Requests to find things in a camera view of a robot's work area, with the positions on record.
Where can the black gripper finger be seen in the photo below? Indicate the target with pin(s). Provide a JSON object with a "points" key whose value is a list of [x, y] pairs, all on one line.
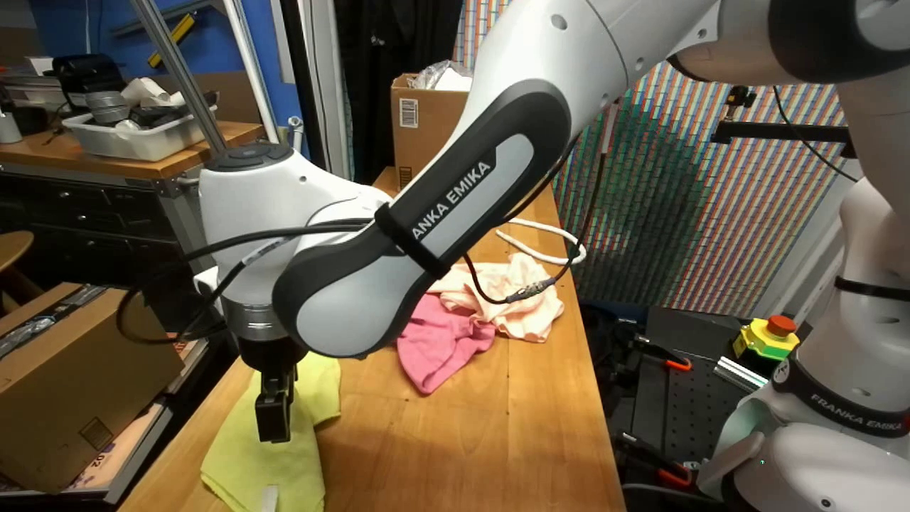
{"points": [[285, 405], [265, 408]]}

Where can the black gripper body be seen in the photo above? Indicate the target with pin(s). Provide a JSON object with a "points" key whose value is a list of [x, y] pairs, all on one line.
{"points": [[272, 355]]}

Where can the yellow-green cloth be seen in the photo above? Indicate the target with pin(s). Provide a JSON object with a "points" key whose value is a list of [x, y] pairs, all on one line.
{"points": [[258, 465]]}

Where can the pink cloth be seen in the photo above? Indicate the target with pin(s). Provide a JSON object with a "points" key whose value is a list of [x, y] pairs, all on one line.
{"points": [[437, 345]]}

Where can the peach shirt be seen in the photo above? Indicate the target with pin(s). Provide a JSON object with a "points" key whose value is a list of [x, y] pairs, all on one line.
{"points": [[516, 303]]}

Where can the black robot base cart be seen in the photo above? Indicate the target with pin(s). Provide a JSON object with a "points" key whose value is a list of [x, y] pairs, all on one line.
{"points": [[693, 399]]}

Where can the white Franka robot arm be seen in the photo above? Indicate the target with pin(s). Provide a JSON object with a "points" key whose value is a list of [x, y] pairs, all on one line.
{"points": [[457, 189]]}

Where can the large taped cardboard box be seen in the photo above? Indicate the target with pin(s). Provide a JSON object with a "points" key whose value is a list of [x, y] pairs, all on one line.
{"points": [[74, 379]]}

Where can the wood-topped grey workbench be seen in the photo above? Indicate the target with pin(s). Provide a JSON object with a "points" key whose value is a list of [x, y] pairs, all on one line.
{"points": [[95, 179]]}

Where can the white plastic bin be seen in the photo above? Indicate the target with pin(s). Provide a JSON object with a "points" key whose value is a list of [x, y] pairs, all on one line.
{"points": [[131, 143]]}

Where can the small labelled cardboard box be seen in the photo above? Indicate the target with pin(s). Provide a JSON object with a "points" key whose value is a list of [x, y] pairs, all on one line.
{"points": [[415, 123]]}

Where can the round wooden stool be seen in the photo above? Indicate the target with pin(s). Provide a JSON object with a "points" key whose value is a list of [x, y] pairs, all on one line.
{"points": [[13, 249]]}

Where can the white slanted pole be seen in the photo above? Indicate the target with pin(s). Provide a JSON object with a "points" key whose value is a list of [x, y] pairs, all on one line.
{"points": [[250, 65]]}

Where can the slanted grey metal pole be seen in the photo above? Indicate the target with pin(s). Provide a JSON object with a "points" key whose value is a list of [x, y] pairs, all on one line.
{"points": [[181, 74]]}

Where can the black curtain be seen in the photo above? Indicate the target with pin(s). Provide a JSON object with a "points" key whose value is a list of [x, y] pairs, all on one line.
{"points": [[378, 58]]}

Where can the clear plastic bag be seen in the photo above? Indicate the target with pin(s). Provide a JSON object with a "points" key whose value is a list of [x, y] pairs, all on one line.
{"points": [[442, 74]]}

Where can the black desktop device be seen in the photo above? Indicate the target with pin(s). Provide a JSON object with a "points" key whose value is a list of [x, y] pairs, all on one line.
{"points": [[81, 72]]}

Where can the black orange clamp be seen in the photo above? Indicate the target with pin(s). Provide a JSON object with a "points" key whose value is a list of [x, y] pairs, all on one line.
{"points": [[668, 360], [668, 469]]}

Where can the perforated backdrop screen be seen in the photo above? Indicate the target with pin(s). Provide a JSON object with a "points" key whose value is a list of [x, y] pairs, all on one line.
{"points": [[740, 236]]}

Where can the yellow red emergency stop button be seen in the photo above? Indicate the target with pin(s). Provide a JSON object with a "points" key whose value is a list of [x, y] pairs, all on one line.
{"points": [[765, 341]]}

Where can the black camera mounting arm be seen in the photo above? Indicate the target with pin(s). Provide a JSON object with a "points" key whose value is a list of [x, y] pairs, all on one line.
{"points": [[785, 132]]}

